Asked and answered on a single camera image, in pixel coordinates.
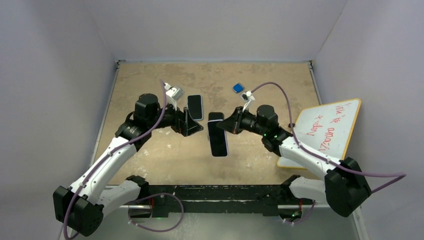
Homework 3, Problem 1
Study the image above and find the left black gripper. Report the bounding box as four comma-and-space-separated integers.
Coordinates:
148, 98, 203, 137

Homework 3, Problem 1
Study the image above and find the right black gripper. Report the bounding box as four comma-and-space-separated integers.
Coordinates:
217, 106, 267, 136

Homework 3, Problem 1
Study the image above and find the light blue phone case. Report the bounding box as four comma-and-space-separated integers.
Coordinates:
187, 94, 204, 122

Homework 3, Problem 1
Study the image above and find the black phone case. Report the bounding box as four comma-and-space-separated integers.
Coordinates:
208, 112, 225, 122

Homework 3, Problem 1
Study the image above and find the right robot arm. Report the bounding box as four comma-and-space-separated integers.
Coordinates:
217, 104, 372, 217

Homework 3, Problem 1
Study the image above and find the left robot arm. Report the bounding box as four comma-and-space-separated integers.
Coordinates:
53, 93, 204, 240

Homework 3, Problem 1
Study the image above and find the blue eraser block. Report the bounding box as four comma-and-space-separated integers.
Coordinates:
232, 83, 245, 94

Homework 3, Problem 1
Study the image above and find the yellow-framed whiteboard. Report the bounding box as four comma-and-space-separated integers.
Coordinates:
293, 98, 361, 162

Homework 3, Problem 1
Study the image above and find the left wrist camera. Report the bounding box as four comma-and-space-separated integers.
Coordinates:
164, 82, 185, 110

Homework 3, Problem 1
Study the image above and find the black base frame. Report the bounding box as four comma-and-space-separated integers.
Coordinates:
128, 175, 313, 218

